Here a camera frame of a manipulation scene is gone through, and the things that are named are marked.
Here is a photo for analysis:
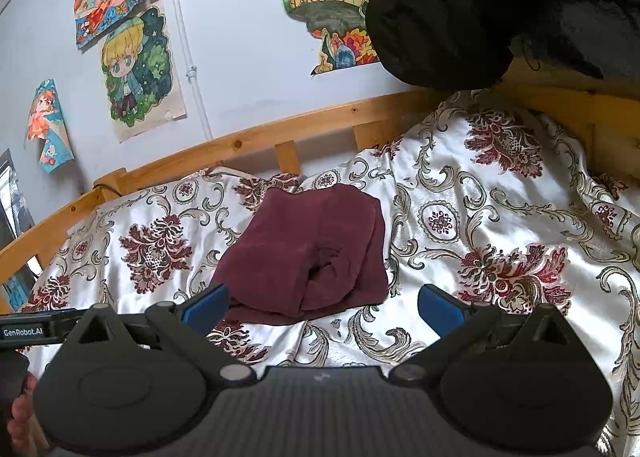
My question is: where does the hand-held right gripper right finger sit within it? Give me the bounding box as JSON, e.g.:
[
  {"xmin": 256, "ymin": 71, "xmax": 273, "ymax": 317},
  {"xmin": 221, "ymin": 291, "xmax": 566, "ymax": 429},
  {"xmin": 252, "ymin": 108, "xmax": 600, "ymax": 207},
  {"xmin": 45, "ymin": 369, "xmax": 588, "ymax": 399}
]
[{"xmin": 390, "ymin": 283, "xmax": 584, "ymax": 384}]

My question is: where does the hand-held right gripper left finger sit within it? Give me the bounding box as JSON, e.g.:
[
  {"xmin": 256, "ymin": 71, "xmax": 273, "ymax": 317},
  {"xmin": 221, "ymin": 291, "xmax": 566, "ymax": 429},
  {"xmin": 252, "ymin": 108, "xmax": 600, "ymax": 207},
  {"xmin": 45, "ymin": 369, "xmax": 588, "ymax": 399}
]
[{"xmin": 62, "ymin": 283, "xmax": 258, "ymax": 384}]

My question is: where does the maroon sweater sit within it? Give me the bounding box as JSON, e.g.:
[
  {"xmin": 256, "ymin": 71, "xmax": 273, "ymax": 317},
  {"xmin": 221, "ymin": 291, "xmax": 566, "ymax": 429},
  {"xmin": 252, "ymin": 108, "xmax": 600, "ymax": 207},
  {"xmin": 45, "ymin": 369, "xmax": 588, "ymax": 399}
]
[{"xmin": 207, "ymin": 183, "xmax": 390, "ymax": 327}]

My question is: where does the person's left hand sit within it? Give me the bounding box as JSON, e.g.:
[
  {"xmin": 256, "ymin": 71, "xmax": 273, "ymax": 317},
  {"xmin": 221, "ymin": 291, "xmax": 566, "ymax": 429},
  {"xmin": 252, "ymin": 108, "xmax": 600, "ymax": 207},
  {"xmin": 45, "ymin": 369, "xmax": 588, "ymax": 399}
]
[{"xmin": 7, "ymin": 372, "xmax": 52, "ymax": 457}]

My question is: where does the floral satin blanket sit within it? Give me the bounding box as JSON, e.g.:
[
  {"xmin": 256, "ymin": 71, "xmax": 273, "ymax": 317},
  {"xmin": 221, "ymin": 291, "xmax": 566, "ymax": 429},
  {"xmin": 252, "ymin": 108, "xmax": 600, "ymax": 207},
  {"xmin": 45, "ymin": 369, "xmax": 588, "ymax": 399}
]
[{"xmin": 20, "ymin": 90, "xmax": 640, "ymax": 457}]

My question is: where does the black padded jacket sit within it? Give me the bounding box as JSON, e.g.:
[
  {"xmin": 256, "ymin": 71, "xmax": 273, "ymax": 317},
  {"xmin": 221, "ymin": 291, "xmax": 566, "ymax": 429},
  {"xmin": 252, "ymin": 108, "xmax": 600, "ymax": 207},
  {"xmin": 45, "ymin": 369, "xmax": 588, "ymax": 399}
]
[{"xmin": 365, "ymin": 0, "xmax": 640, "ymax": 101}]

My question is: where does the dark wall poster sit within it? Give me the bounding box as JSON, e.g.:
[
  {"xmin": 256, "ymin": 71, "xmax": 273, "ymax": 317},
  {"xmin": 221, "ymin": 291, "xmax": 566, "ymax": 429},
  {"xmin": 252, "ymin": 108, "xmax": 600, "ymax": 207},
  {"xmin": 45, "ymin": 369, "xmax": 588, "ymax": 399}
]
[{"xmin": 0, "ymin": 148, "xmax": 37, "ymax": 240}]

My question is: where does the wooden bed frame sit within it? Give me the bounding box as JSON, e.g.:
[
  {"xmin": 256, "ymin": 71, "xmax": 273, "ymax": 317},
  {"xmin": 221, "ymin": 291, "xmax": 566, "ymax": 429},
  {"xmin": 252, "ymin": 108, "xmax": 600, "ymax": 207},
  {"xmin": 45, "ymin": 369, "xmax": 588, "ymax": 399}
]
[{"xmin": 0, "ymin": 57, "xmax": 640, "ymax": 314}]

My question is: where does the small orange-haired figure wall poster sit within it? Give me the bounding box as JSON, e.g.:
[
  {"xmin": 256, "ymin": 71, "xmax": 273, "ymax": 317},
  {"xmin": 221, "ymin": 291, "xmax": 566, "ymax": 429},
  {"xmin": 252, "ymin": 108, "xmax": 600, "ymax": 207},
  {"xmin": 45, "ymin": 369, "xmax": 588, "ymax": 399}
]
[{"xmin": 24, "ymin": 79, "xmax": 76, "ymax": 174}]

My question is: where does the white wall pipe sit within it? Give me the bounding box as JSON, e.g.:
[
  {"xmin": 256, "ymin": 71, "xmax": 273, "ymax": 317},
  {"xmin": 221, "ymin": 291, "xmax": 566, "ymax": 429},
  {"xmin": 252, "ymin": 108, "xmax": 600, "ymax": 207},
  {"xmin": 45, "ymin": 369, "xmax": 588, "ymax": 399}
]
[{"xmin": 171, "ymin": 0, "xmax": 212, "ymax": 144}]

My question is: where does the blond cartoon figure wall poster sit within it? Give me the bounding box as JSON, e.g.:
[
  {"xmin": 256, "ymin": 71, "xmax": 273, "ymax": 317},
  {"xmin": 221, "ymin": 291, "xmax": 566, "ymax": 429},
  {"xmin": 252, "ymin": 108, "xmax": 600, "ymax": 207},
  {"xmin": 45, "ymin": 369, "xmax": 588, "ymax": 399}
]
[{"xmin": 100, "ymin": 6, "xmax": 189, "ymax": 144}]

